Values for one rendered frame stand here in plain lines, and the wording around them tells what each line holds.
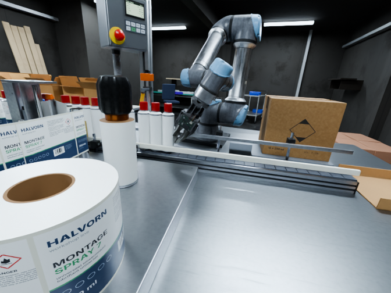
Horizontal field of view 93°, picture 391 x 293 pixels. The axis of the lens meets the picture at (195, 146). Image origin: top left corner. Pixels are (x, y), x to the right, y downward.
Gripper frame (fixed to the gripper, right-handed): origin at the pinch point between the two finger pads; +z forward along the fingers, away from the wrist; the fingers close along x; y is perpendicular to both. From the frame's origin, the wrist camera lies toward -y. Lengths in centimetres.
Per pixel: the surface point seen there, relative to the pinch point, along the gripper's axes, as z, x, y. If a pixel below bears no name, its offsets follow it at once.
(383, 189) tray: -31, 74, -1
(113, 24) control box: -24.1, -43.7, -0.2
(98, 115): 11.2, -34.3, 2.1
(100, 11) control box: -25, -51, -1
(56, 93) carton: 105, -180, -137
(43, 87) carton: 107, -198, -134
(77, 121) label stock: 5.2, -28.4, 22.0
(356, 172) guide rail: -31, 58, 5
